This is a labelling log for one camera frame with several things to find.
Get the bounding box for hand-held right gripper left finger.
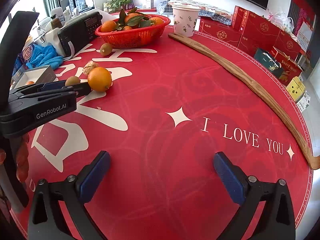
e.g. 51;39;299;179
27;150;111;240

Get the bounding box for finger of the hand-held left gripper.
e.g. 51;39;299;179
11;81;92;97
19;90;78;100

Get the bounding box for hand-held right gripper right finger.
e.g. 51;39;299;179
212;151;297;240

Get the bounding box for grey box with white lining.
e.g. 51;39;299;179
10;65;57;90

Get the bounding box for smooth orange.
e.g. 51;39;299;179
87;67;113;92

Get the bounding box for person's left hand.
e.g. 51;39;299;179
15;133;30;182

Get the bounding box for brown kiwi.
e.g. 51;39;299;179
100;43;113;56
65;76;81;87

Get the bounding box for blue rubber gloves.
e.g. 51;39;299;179
26;44;64;69

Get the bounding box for small dry physalis husk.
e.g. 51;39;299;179
83;61;99;75

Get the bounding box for instant noodle cup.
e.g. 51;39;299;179
19;44;35;64

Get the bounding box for white handbag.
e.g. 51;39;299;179
37;26;67;58

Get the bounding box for black portable radio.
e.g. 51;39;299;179
57;11;103;58

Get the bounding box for brown bottle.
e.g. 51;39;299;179
50;14;63;29

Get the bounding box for red printed tablecloth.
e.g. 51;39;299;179
10;25;313;240

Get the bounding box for white plastic jug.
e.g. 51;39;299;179
64;8;80;18

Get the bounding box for red plastic basket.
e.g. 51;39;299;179
95;14;171;49

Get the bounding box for mandarins with leaves in basket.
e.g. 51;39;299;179
117;7;157;30

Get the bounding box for green potted plant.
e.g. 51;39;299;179
104;0;135;12

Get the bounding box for small white box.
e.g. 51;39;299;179
296;91;311;112

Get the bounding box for yellow box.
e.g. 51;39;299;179
286;77;306;100

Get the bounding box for long wooden back scratcher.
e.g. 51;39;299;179
168;33;320;170

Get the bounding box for dark green gift bag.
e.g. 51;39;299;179
254;48;283;77

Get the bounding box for white cardboard box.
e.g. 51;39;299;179
142;0;160;9

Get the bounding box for checkered cloth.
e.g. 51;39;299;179
156;0;234;25

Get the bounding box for red gift box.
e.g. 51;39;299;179
231;6;281;44
199;17;242;47
272;30;302;55

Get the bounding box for floral paper cup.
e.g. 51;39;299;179
171;4;201;37

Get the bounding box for cellophane wrapped gift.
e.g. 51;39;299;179
267;9;302;34

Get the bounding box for red gift bag with handle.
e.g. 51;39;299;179
271;46;303;85

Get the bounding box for wall calendar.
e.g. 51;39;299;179
294;21;316;53

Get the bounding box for red wall hanging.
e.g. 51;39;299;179
287;0;317;28

